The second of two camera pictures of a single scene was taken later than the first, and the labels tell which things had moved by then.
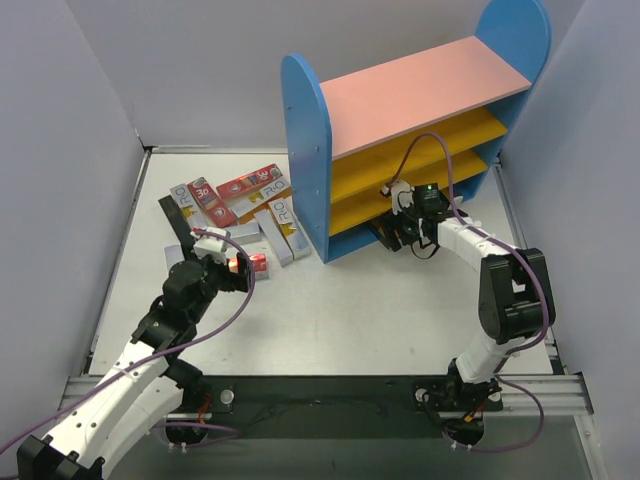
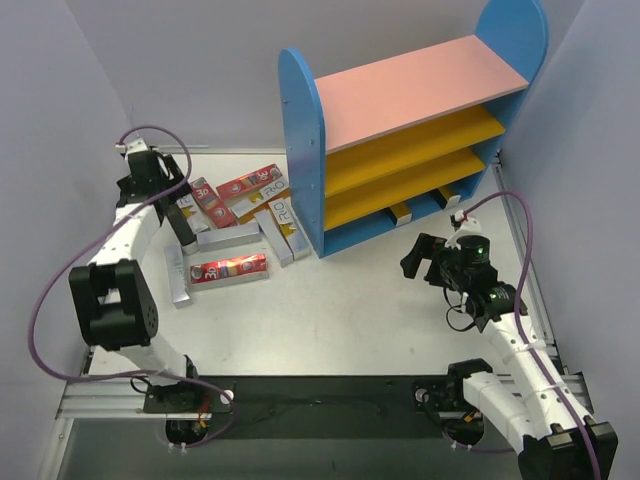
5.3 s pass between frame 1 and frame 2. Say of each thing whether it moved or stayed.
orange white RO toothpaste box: stayed
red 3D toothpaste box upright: stayed
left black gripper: moved
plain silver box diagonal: stayed
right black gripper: moved
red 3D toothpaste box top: stayed
